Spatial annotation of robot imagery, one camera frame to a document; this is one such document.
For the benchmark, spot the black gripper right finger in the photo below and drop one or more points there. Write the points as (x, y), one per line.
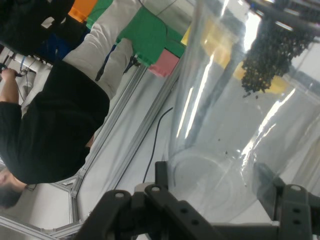
(297, 212)

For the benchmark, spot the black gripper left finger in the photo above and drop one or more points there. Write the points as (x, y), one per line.
(150, 217)

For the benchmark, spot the clear plastic jar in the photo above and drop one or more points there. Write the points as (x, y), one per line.
(220, 120)

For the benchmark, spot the black seed heap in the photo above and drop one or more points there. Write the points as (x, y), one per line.
(272, 57)

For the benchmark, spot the person's bare forearm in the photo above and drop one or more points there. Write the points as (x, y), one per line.
(10, 90)

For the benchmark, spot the person's bare hand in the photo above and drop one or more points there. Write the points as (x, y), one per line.
(8, 73)

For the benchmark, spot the person in black shirt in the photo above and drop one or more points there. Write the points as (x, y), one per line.
(57, 125)

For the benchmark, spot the pink plastic bin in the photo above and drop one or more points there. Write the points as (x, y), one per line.
(163, 62)

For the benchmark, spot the white fabric cover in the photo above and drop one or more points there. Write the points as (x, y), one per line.
(100, 50)

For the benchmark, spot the small green plastic bin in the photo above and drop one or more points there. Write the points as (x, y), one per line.
(175, 42)
(100, 12)

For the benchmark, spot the large green plastic bin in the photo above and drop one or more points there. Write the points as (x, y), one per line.
(145, 35)

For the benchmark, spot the blue plastic bin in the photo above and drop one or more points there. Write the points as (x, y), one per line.
(60, 47)

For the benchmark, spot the orange plastic bin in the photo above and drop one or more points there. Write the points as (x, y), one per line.
(82, 10)

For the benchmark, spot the short aluminium frame rail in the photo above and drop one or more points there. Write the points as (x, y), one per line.
(147, 120)

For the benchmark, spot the aluminium frame strut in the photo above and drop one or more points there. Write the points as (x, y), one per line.
(125, 96)

